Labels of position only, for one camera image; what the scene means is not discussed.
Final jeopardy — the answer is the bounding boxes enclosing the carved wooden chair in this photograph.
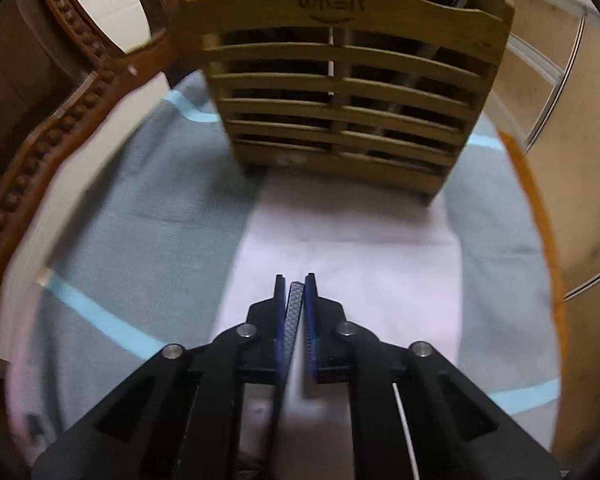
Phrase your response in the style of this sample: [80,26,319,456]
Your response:
[0,0,221,281]

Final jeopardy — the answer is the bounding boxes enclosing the white cloth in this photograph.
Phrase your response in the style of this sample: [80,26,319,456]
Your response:
[215,165,463,480]

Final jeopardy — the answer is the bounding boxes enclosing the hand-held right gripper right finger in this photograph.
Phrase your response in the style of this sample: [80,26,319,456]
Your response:
[304,272,561,480]

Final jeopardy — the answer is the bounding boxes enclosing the grey cloth with blue stripes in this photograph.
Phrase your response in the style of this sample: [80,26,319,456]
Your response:
[10,72,563,466]

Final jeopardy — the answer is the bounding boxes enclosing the white cable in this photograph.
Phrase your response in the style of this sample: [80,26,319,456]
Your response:
[392,384,422,480]

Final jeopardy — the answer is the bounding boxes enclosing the bamboo utensil holder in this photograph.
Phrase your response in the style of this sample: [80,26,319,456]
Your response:
[172,0,516,206]

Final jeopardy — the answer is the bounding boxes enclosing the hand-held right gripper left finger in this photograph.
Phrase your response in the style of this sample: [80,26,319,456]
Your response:
[31,274,287,480]

